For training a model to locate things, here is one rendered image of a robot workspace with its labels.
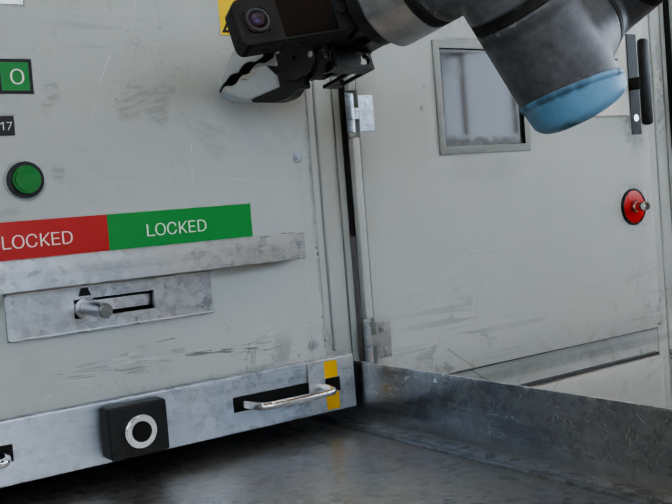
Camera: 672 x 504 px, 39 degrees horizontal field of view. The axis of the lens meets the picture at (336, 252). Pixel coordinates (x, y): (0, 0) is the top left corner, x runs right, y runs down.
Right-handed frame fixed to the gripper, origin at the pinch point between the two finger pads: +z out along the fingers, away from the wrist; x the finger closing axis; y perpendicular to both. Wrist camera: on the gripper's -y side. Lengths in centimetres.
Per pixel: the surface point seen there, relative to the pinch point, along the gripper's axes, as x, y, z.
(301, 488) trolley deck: -40.1, -8.5, -4.0
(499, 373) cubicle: -38, 53, 12
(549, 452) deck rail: -43.2, 6.3, -20.5
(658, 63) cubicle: 4, 94, -11
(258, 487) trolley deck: -39.1, -10.0, -0.3
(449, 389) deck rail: -35.9, 9.7, -9.5
